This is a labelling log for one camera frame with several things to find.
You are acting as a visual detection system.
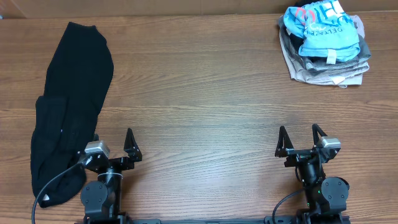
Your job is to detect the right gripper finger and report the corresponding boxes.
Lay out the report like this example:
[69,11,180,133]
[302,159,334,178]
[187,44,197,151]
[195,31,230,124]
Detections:
[275,126,294,157]
[312,123,327,145]

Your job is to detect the black polo shirt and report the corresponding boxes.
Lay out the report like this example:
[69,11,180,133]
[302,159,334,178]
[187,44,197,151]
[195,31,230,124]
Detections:
[30,22,114,208]

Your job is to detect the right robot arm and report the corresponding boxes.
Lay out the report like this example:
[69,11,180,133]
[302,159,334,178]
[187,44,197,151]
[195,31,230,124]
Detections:
[271,124,350,224]

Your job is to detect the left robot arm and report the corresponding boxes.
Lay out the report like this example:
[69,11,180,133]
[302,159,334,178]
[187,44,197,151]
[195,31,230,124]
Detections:
[80,128,142,224]

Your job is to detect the beige folded garment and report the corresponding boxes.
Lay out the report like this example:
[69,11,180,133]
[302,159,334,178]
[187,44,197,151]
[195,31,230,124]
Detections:
[278,15,371,88]

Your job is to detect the grey folded garment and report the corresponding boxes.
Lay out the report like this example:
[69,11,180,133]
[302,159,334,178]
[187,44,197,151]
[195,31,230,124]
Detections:
[278,15,371,82]

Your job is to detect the light blue printed t-shirt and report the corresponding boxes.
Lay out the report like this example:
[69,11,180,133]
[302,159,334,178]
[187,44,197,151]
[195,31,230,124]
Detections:
[283,0,360,64]

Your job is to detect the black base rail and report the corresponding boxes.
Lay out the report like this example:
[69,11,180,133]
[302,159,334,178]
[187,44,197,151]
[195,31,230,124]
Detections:
[74,214,352,224]

